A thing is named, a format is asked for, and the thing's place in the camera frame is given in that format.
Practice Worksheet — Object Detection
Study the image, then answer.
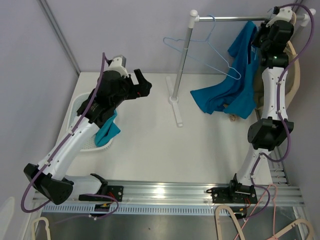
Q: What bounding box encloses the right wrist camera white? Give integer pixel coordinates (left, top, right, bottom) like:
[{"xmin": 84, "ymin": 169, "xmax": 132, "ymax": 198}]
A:
[{"xmin": 266, "ymin": 6, "xmax": 293, "ymax": 28}]

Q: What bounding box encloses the teal t shirt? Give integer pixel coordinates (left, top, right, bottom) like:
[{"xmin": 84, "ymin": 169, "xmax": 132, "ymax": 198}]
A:
[{"xmin": 94, "ymin": 110, "xmax": 121, "ymax": 148}]

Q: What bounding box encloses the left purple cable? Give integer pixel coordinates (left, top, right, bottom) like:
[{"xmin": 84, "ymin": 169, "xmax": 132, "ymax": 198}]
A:
[{"xmin": 20, "ymin": 51, "xmax": 111, "ymax": 213}]

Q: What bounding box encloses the blue t shirt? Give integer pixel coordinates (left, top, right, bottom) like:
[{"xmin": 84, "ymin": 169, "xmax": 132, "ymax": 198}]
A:
[{"xmin": 190, "ymin": 21, "xmax": 260, "ymax": 119}]

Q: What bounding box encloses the beige t shirt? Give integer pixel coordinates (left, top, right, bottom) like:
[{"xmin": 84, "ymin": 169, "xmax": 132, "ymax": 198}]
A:
[{"xmin": 222, "ymin": 47, "xmax": 301, "ymax": 121}]

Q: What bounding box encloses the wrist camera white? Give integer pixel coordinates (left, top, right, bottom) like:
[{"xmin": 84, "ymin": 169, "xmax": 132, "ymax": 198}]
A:
[
  {"xmin": 107, "ymin": 54, "xmax": 129, "ymax": 77},
  {"xmin": 266, "ymin": 6, "xmax": 293, "ymax": 28}
]

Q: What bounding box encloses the light blue wire hanger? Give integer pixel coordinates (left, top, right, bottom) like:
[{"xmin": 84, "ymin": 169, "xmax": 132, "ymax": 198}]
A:
[{"xmin": 162, "ymin": 14, "xmax": 242, "ymax": 80}]

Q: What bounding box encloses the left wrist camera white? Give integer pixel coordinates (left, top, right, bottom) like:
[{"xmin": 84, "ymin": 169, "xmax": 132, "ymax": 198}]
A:
[{"xmin": 107, "ymin": 54, "xmax": 129, "ymax": 77}]

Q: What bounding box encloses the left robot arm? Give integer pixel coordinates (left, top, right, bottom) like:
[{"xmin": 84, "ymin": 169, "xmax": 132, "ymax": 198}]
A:
[{"xmin": 23, "ymin": 68, "xmax": 152, "ymax": 205}]

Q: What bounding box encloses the pink cable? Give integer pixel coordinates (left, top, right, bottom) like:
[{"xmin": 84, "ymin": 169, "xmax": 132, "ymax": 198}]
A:
[{"xmin": 233, "ymin": 184, "xmax": 280, "ymax": 240}]

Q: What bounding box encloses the beige wooden hanger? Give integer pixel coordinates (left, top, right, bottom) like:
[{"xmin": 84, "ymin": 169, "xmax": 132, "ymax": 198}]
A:
[{"xmin": 282, "ymin": 7, "xmax": 297, "ymax": 53}]

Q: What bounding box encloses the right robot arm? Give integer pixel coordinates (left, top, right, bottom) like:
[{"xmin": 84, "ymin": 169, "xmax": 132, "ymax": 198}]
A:
[{"xmin": 227, "ymin": 20, "xmax": 294, "ymax": 203}]

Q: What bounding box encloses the left black mount plate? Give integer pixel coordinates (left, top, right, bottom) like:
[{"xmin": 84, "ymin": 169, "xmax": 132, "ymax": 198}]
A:
[{"xmin": 78, "ymin": 185, "xmax": 124, "ymax": 202}]

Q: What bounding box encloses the right black mount plate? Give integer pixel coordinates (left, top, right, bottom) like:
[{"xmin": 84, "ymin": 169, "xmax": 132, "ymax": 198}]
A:
[{"xmin": 206, "ymin": 185, "xmax": 258, "ymax": 204}]

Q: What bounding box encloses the black mount plate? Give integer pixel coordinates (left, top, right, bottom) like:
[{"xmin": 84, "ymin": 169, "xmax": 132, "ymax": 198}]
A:
[
  {"xmin": 78, "ymin": 185, "xmax": 124, "ymax": 202},
  {"xmin": 206, "ymin": 185, "xmax": 258, "ymax": 204}
]

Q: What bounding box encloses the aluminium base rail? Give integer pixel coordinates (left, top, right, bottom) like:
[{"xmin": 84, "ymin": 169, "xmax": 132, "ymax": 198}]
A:
[{"xmin": 32, "ymin": 159, "xmax": 306, "ymax": 216}]

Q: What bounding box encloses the beige hanger on floor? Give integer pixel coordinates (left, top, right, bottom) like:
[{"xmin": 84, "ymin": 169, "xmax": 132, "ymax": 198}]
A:
[{"xmin": 214, "ymin": 204, "xmax": 248, "ymax": 240}]

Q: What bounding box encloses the white plastic basket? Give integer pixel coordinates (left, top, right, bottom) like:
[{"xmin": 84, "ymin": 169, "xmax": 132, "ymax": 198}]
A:
[{"xmin": 66, "ymin": 92, "xmax": 114, "ymax": 152}]

